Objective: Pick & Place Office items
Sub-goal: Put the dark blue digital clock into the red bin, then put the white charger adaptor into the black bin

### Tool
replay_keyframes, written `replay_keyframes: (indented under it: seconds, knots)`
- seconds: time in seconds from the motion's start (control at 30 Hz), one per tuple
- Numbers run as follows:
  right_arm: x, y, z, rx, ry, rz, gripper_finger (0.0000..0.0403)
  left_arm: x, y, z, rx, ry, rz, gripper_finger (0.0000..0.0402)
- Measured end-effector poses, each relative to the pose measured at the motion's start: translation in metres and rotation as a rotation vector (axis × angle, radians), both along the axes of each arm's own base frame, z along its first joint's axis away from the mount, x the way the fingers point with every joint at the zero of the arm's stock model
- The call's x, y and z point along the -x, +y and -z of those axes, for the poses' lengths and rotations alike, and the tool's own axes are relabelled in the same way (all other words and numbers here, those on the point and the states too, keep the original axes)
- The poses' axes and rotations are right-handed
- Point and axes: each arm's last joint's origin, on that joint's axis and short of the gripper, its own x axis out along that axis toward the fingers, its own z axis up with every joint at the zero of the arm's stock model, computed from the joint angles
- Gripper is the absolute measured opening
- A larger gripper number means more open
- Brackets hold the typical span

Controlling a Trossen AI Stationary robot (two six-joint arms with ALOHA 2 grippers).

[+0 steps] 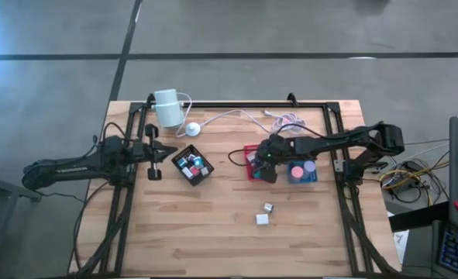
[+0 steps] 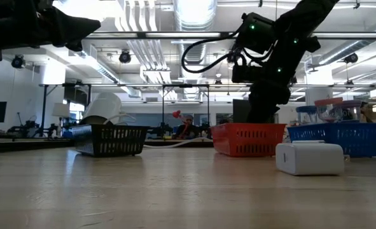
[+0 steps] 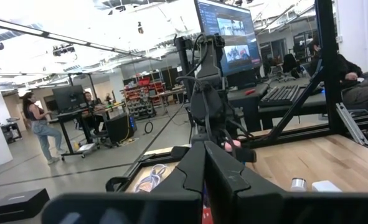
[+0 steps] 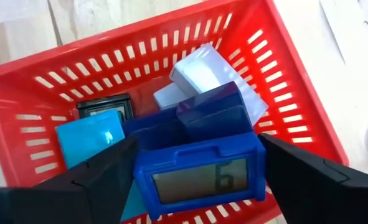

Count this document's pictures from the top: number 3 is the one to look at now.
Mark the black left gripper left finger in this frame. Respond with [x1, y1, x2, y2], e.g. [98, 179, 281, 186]
[41, 141, 206, 224]

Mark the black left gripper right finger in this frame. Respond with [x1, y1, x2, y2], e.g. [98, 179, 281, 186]
[204, 140, 368, 224]

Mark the pink-lidded container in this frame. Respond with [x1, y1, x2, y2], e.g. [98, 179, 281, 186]
[223, 139, 242, 154]

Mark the black office chair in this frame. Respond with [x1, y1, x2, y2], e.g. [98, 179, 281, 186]
[281, 53, 302, 79]

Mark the black office desk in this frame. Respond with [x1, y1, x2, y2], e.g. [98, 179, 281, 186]
[55, 104, 128, 161]

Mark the red bin storage shelf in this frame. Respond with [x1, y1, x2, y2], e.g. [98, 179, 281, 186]
[120, 77, 168, 121]

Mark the backlit black keyboard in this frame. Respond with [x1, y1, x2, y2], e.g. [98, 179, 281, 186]
[259, 85, 303, 108]

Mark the black computer tower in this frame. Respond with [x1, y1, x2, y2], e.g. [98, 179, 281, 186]
[105, 112, 138, 144]

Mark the large lit operator monitor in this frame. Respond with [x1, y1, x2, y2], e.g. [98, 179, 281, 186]
[194, 0, 263, 78]

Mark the grey side desk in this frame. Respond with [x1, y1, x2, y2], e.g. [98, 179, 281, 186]
[226, 76, 331, 132]

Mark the person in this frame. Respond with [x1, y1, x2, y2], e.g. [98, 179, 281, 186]
[21, 91, 67, 166]
[81, 90, 107, 133]
[307, 39, 368, 114]

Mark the silver aluminium bar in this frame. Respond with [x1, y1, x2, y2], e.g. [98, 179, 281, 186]
[335, 102, 368, 146]

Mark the black monitor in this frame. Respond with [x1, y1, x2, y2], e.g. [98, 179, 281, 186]
[52, 84, 87, 113]

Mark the black floor box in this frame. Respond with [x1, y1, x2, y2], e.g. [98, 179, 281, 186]
[0, 187, 51, 224]

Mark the black ceiling spotlight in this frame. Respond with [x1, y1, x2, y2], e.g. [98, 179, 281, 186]
[52, 43, 76, 57]

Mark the black side table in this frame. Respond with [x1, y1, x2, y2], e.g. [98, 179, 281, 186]
[0, 117, 23, 144]

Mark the white coiled lamp cable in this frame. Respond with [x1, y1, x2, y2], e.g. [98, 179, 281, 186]
[133, 163, 171, 194]

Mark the black cable ring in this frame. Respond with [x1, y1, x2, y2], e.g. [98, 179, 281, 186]
[143, 120, 154, 135]

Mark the large white wall charger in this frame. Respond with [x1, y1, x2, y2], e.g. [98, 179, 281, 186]
[311, 180, 343, 193]

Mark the black aluminium rig frame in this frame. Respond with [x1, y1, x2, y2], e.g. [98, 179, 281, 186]
[105, 0, 368, 193]

